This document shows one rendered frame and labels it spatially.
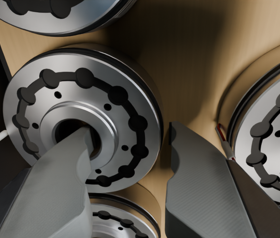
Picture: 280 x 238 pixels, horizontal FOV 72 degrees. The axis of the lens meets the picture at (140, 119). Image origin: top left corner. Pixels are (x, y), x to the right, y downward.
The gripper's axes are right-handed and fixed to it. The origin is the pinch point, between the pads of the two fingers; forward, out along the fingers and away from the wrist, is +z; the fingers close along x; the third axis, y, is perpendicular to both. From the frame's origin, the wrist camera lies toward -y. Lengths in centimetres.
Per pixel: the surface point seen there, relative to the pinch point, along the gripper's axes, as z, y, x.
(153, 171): 1.9, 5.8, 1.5
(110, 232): -1.2, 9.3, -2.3
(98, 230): -1.2, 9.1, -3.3
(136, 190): 1.2, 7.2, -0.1
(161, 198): 1.8, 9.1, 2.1
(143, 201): 0.4, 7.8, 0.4
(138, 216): -1.0, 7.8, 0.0
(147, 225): -1.2, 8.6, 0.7
